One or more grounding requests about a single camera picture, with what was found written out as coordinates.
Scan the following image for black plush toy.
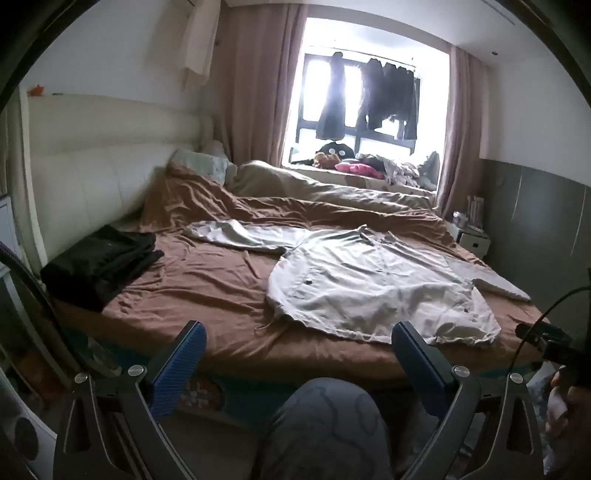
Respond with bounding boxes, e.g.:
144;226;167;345
318;141;356;160

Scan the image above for cream wall hanging cloth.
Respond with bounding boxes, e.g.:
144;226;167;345
177;0;221;89

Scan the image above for black folded garment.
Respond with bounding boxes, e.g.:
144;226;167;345
40;225;163;313

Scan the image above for beige duvet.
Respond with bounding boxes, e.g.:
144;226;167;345
225;160;434;214

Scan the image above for white bedside table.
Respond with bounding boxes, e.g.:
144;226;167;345
446;196;491;260

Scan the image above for clothes pile on windowsill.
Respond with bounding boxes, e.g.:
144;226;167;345
356;151;441;192

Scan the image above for pink curtain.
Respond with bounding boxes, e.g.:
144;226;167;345
436;46;487;218
213;4;308;166

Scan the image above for pink right curtain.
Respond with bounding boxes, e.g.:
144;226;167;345
436;46;487;218

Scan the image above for brown bed sheet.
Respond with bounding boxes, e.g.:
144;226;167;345
57;166;541;380

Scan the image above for light blue pillow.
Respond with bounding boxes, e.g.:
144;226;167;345
170;148;238;185

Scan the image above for dark hanging clothes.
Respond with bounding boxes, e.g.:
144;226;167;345
317;52;421;141

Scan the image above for pink left curtain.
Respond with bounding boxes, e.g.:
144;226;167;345
213;4;308;166

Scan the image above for pink cushion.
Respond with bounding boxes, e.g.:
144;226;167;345
335;161;384;179

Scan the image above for beige zip jacket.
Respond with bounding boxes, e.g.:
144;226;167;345
183;219;530;346

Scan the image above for person's patterned trouser knee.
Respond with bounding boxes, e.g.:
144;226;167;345
249;378;394;479

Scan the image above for white padded headboard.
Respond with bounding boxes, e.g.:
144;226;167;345
10;93;214;272

